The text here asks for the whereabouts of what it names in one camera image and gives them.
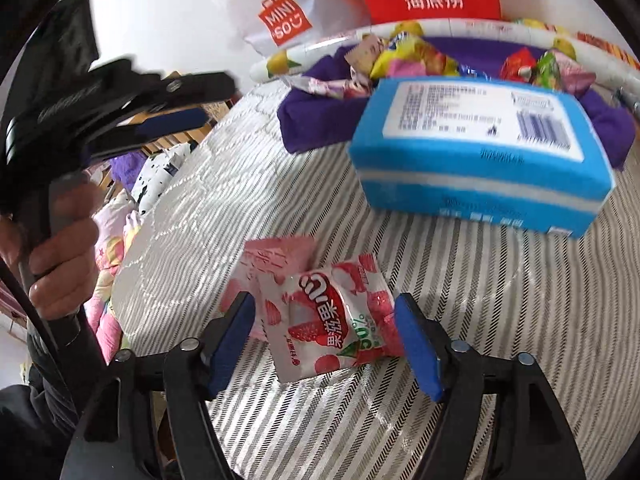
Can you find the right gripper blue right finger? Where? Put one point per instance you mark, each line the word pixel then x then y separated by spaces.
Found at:
pixel 421 339

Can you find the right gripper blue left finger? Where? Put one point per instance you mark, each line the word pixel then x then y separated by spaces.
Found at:
pixel 223 342

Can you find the strawberry jelly packet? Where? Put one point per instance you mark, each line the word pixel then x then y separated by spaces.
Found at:
pixel 327 319

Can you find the blue snack packet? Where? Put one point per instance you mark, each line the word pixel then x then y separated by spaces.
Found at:
pixel 467 71

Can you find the pink yellow chips bag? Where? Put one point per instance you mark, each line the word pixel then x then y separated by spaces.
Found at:
pixel 406 50

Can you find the red candy packet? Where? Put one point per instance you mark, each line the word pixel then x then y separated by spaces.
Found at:
pixel 519 66

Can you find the green snack packet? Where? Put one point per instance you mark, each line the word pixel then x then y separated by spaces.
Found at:
pixel 546 73

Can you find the pink mushroom biscuit bag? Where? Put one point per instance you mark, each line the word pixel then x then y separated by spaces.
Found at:
pixel 575 79

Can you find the person's left hand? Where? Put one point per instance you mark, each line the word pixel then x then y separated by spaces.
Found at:
pixel 65 263

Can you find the pale pink snack packet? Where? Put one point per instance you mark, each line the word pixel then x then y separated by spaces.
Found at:
pixel 276 258

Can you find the blue tissue pack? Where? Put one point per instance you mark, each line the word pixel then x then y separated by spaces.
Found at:
pixel 482 150

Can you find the white Miniso plastic bag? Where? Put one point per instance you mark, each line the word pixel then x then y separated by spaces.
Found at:
pixel 271 25

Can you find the purple towel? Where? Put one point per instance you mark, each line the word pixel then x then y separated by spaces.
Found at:
pixel 308 122

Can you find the fruit-print rolled mat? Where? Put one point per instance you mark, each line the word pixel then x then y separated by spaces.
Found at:
pixel 612 72

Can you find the orange chips bag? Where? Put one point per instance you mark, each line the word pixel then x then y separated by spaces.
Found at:
pixel 612 49

